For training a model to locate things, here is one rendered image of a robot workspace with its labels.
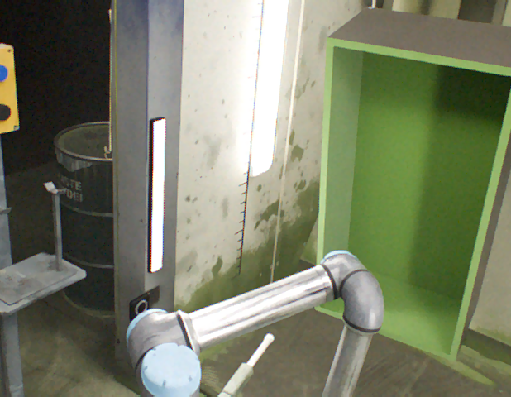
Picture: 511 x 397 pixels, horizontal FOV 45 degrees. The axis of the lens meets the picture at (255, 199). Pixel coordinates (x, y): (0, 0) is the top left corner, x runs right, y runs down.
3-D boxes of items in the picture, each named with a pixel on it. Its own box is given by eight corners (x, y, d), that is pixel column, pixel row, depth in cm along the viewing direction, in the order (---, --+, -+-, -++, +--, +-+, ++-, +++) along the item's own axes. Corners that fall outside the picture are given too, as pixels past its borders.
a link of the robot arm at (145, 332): (127, 356, 163) (374, 261, 180) (117, 318, 177) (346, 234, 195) (142, 396, 170) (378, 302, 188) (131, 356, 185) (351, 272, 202)
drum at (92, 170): (46, 275, 352) (37, 127, 316) (139, 252, 384) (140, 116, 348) (85, 329, 310) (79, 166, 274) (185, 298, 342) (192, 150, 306)
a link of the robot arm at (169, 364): (146, 441, 154) (148, 385, 147) (134, 394, 169) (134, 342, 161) (205, 428, 160) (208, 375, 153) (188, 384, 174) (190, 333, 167)
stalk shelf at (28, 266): (44, 254, 224) (44, 251, 224) (86, 277, 213) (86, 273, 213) (-36, 289, 201) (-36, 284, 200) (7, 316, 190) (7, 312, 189)
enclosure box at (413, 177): (346, 262, 288) (366, 6, 220) (476, 305, 263) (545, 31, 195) (314, 309, 263) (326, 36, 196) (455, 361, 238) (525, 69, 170)
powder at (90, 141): (42, 133, 317) (42, 131, 316) (138, 122, 347) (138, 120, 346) (81, 169, 278) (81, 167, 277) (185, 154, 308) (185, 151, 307)
